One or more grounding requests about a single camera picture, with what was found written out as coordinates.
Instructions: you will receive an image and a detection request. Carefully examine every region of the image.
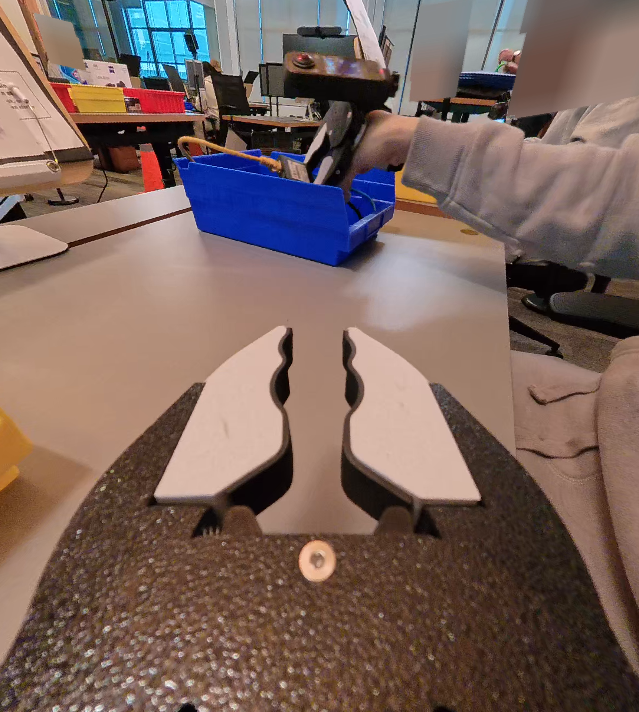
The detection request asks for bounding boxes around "grey desk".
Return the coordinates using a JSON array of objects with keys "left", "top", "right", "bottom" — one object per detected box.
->
[{"left": 0, "top": 185, "right": 517, "bottom": 635}]

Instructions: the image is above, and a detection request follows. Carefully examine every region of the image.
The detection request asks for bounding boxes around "small yellow storage bin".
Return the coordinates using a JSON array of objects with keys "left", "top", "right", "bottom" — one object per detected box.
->
[{"left": 69, "top": 84, "right": 128, "bottom": 113}]

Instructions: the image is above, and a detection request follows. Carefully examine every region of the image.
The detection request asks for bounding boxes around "person in grey hoodie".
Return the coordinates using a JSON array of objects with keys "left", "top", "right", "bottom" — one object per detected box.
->
[{"left": 510, "top": 72, "right": 639, "bottom": 712}]

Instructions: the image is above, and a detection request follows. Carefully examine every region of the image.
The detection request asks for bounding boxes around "black computer monitor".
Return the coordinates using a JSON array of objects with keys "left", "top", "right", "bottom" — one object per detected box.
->
[{"left": 282, "top": 33, "right": 360, "bottom": 63}]

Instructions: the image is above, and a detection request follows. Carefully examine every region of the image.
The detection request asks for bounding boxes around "blue plastic bin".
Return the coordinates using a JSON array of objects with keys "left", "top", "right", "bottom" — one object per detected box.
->
[{"left": 173, "top": 148, "right": 396, "bottom": 268}]

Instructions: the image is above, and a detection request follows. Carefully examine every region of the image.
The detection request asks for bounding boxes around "orange traffic cone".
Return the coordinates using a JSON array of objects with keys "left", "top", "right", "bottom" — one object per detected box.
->
[{"left": 138, "top": 143, "right": 166, "bottom": 193}]

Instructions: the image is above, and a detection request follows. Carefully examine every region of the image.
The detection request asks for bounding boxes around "black network splitter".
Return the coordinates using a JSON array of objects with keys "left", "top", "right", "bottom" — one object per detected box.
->
[{"left": 278, "top": 155, "right": 316, "bottom": 185}]

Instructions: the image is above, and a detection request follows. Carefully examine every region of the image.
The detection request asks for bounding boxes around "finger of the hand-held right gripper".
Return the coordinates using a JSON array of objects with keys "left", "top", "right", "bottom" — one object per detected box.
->
[
  {"left": 303, "top": 123, "right": 331, "bottom": 185},
  {"left": 318, "top": 146, "right": 349, "bottom": 185}
]

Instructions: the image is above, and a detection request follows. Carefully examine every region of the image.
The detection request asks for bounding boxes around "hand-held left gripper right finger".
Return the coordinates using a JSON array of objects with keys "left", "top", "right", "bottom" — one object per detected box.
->
[{"left": 341, "top": 327, "right": 482, "bottom": 519}]

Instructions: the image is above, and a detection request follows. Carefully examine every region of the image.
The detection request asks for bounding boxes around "white document stand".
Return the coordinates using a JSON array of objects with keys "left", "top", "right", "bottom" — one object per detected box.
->
[{"left": 0, "top": 0, "right": 95, "bottom": 280}]

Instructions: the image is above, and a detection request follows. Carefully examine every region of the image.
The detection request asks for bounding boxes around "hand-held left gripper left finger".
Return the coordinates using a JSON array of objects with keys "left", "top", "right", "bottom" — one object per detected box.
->
[{"left": 154, "top": 326, "right": 294, "bottom": 514}]

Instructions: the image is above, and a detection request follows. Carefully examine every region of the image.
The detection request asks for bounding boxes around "orange ethernet cable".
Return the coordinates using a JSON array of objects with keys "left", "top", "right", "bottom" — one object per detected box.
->
[{"left": 177, "top": 136, "right": 285, "bottom": 177}]

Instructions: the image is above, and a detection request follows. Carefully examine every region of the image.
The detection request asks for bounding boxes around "person's right forearm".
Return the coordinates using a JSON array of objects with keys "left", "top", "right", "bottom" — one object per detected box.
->
[{"left": 402, "top": 83, "right": 639, "bottom": 283}]

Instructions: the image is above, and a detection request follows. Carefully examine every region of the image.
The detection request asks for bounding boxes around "person's right hand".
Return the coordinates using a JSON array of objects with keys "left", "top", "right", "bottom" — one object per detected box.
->
[{"left": 352, "top": 109, "right": 422, "bottom": 180}]

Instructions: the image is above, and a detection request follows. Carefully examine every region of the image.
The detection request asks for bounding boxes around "red storage bin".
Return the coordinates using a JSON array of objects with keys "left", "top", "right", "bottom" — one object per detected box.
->
[
  {"left": 49, "top": 82, "right": 80, "bottom": 113},
  {"left": 123, "top": 87, "right": 187, "bottom": 115}
]

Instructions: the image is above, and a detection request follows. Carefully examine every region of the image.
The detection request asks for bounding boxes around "black ethernet cable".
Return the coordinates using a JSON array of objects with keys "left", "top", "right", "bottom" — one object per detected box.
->
[{"left": 343, "top": 185, "right": 379, "bottom": 224}]

